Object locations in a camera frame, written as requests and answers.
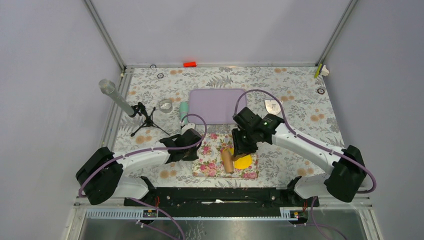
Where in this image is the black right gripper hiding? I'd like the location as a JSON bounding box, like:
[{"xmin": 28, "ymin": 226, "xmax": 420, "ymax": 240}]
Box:
[{"xmin": 231, "ymin": 127, "xmax": 259, "ymax": 159}]

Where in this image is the yellow dough piece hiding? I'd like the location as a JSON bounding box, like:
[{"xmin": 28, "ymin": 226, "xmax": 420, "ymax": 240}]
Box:
[{"xmin": 229, "ymin": 148, "xmax": 253, "ymax": 170}]

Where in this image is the floral rectangular tray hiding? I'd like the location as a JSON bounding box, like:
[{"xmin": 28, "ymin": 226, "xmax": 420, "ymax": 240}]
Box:
[{"xmin": 192, "ymin": 133, "xmax": 259, "ymax": 180}]

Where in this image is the wooden dough roller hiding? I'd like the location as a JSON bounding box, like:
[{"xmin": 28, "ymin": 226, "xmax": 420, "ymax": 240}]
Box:
[{"xmin": 220, "ymin": 147, "xmax": 236, "ymax": 174}]

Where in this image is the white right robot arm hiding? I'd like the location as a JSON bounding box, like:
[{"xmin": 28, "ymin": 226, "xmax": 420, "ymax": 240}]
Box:
[{"xmin": 231, "ymin": 107, "xmax": 367, "ymax": 206}]

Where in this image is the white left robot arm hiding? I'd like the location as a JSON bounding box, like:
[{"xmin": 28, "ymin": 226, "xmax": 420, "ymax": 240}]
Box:
[{"xmin": 75, "ymin": 128, "xmax": 205, "ymax": 206}]

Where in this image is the floral tablecloth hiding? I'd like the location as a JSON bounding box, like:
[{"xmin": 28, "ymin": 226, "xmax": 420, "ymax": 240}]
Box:
[{"xmin": 113, "ymin": 67, "xmax": 346, "ymax": 188}]

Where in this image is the purple plastic tray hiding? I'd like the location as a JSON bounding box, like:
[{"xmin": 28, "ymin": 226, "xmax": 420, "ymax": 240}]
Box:
[{"xmin": 188, "ymin": 88, "xmax": 245, "ymax": 125}]

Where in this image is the black mini tripod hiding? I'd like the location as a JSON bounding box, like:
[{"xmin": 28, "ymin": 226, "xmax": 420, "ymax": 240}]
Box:
[{"xmin": 130, "ymin": 102, "xmax": 170, "ymax": 137}]

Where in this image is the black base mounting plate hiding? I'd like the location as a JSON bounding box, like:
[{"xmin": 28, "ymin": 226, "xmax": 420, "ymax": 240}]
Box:
[{"xmin": 141, "ymin": 187, "xmax": 320, "ymax": 218}]

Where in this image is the red block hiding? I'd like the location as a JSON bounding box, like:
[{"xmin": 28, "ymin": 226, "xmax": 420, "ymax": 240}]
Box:
[{"xmin": 183, "ymin": 61, "xmax": 197, "ymax": 68}]

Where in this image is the white yellow corner clip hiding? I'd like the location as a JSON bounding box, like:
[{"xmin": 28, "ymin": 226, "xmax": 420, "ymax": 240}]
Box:
[{"xmin": 314, "ymin": 63, "xmax": 330, "ymax": 78}]

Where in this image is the silver microphone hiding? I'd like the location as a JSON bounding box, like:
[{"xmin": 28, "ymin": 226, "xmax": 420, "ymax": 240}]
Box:
[{"xmin": 98, "ymin": 79, "xmax": 136, "ymax": 118}]

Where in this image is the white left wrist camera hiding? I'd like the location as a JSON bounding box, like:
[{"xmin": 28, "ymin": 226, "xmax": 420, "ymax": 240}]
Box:
[{"xmin": 181, "ymin": 123, "xmax": 196, "ymax": 135}]

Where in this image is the metal spatula wooden handle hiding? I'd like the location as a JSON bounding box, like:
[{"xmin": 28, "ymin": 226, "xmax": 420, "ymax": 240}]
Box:
[{"xmin": 264, "ymin": 99, "xmax": 281, "ymax": 115}]

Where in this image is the teal handled tool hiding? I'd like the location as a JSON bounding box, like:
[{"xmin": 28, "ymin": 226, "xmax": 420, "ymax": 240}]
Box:
[{"xmin": 179, "ymin": 101, "xmax": 189, "ymax": 120}]

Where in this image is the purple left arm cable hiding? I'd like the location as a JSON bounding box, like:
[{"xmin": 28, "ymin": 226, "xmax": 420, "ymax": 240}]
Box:
[{"xmin": 78, "ymin": 113, "xmax": 209, "ymax": 240}]

